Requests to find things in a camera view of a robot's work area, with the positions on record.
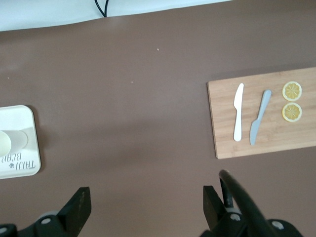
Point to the white plastic knife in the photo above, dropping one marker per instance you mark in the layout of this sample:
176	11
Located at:
238	116

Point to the lemon slice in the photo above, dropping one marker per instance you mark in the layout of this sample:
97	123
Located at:
292	112
292	91

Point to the bamboo cutting board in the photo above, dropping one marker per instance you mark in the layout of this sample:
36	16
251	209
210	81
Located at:
271	140

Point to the white bear print tray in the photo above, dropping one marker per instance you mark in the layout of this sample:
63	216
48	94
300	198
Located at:
19	118

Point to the white IKEA cup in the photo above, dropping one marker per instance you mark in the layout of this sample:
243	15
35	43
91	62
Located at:
14	143

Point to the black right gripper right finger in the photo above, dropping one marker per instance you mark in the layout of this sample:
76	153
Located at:
213	212

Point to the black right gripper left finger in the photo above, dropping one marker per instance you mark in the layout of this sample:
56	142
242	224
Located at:
74	212

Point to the grey plastic knife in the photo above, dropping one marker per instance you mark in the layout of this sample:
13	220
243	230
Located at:
259	116

